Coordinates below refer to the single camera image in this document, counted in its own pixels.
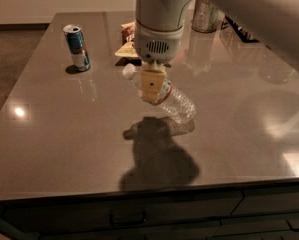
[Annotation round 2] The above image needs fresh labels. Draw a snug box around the brown yellow chip bag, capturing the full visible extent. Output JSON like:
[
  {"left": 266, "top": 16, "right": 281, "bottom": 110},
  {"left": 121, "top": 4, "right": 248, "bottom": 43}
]
[{"left": 115, "top": 21, "right": 138, "bottom": 59}]

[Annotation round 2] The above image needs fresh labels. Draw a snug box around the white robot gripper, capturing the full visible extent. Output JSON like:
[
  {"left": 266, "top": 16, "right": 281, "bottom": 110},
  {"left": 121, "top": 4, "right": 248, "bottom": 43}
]
[{"left": 134, "top": 22, "right": 184, "bottom": 102}]

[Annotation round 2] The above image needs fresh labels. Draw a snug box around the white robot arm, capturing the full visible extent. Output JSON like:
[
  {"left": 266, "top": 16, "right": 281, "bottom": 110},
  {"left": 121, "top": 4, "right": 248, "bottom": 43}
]
[{"left": 135, "top": 0, "right": 299, "bottom": 72}]

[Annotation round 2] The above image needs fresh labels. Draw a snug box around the black wire basket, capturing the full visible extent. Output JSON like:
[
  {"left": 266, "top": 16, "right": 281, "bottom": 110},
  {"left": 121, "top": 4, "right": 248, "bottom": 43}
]
[{"left": 225, "top": 16, "right": 258, "bottom": 43}]

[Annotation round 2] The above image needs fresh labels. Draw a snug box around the dark drawer handle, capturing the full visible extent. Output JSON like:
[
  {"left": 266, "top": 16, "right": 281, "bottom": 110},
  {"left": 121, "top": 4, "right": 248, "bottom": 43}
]
[{"left": 109, "top": 208, "right": 147, "bottom": 227}]

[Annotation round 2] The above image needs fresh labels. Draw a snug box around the clear plastic water bottle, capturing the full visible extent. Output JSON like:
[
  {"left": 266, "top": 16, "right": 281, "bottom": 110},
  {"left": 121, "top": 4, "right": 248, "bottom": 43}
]
[{"left": 122, "top": 64, "right": 196, "bottom": 124}]

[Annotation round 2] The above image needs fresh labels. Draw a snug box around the metal utensil cup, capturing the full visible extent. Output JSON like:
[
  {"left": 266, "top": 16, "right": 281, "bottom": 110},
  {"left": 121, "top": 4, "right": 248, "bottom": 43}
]
[{"left": 191, "top": 0, "right": 224, "bottom": 33}]

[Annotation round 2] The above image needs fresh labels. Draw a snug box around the blue silver drink can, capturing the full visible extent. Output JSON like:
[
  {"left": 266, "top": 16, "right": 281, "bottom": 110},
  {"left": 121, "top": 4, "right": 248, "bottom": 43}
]
[{"left": 63, "top": 24, "right": 91, "bottom": 72}]

